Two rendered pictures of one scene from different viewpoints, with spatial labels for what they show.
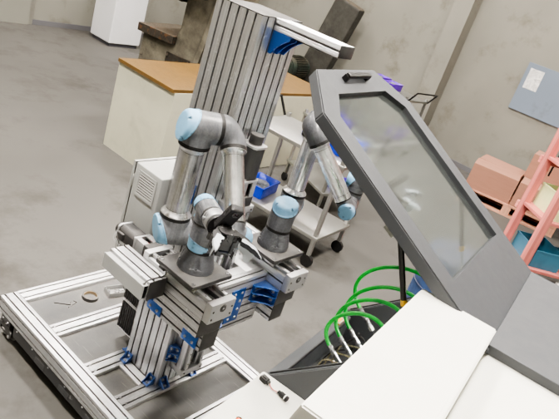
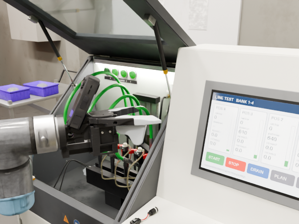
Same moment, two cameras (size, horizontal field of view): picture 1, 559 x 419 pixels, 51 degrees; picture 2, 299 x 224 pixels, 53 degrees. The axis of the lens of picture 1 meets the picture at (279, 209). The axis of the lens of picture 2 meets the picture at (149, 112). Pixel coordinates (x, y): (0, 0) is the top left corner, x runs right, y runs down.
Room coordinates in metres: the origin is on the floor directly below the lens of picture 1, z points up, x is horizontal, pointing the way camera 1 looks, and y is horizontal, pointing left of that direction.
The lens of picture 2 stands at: (1.38, 0.69, 1.66)
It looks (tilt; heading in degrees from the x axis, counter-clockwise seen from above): 18 degrees down; 281
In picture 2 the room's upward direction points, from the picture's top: straight up
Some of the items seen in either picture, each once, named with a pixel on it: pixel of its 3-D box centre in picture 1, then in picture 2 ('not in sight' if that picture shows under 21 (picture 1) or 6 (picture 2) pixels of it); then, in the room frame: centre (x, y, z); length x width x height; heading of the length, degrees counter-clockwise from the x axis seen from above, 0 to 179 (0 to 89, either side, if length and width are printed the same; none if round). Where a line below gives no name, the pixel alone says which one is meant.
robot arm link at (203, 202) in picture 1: (207, 209); (5, 140); (1.75, 0.22, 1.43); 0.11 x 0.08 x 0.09; 31
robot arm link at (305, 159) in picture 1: (304, 165); not in sight; (2.59, -0.04, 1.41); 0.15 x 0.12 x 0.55; 173
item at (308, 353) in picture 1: (308, 357); (61, 210); (1.95, -0.30, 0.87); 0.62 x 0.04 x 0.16; 154
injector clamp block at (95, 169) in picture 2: not in sight; (119, 188); (1.74, -0.46, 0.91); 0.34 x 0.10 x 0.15; 154
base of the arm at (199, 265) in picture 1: (198, 255); not in sight; (2.04, 0.25, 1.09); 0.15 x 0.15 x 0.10
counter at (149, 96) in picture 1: (228, 116); not in sight; (6.28, 0.87, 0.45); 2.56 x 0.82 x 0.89; 147
